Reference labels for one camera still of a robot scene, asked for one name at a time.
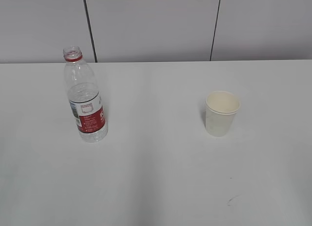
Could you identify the white paper cup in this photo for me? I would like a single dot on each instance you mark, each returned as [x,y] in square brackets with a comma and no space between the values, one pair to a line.
[221,109]

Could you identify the clear water bottle red label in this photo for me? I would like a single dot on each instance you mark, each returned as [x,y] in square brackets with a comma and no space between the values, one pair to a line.
[84,96]

